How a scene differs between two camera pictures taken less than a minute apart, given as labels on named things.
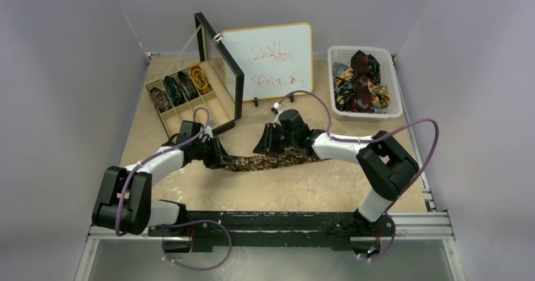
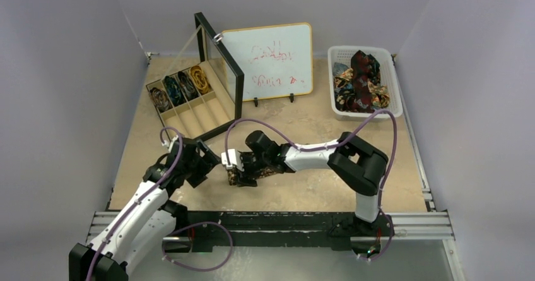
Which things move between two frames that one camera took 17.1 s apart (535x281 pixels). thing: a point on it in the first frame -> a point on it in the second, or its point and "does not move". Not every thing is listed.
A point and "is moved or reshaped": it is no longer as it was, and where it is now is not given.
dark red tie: x=359 y=65 does not move
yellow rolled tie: x=200 y=79 does not move
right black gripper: x=275 y=137 -> x=242 y=164
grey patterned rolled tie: x=161 y=99 does not move
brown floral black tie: x=278 y=158 is moved or reshaped
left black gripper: x=219 y=158 -> x=207 y=161
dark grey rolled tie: x=188 y=86 does not move
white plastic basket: x=388 y=79 does not move
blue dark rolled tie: x=175 y=91 does not move
